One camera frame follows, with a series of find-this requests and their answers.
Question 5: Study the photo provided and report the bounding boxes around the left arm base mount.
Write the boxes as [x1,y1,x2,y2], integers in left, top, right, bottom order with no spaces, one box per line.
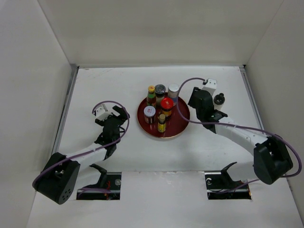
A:
[76,164,122,200]

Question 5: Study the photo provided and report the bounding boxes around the green label sauce bottle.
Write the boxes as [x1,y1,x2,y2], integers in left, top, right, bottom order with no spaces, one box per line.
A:
[146,85,156,108]

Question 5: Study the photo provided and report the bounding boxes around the black cap white grinder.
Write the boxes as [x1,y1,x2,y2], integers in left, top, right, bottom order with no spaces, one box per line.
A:
[155,84,166,101]

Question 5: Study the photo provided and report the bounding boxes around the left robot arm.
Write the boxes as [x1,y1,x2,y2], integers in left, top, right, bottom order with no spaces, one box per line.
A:
[32,105,130,205]

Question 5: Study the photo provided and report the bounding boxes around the white lid dark spice jar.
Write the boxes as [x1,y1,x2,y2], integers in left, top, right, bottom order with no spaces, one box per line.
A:
[143,106,156,124]

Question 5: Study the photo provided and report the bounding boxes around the black cap white bottle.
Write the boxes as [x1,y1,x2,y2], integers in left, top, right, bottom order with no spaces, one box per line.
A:
[213,93,225,111]

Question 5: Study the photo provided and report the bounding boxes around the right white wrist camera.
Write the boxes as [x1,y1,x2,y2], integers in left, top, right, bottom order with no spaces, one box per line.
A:
[202,78,217,96]

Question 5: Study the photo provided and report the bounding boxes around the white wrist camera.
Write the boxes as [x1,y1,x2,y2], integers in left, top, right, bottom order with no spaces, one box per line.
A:
[92,104,112,121]
[202,78,217,96]

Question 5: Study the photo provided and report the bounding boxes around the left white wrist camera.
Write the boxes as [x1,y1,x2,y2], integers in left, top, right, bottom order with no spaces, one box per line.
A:
[92,104,112,121]

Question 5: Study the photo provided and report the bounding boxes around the red round tray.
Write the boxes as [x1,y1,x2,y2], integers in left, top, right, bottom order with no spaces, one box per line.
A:
[137,99,189,139]

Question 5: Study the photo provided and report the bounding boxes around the red lid sauce jar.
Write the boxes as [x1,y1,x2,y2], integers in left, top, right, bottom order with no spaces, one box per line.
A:
[161,97,174,120]

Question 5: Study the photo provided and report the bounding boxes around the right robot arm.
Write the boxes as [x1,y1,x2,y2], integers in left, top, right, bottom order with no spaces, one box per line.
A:
[188,87,293,185]

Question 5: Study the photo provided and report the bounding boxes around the silver lid blue label jar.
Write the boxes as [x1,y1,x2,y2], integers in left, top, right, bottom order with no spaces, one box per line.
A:
[168,83,180,106]

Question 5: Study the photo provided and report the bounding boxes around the small yellow label bottle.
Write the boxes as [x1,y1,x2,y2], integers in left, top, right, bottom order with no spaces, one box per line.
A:
[157,114,166,133]

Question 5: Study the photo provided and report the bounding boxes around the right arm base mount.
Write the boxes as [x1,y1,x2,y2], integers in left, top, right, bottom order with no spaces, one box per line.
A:
[205,162,251,200]

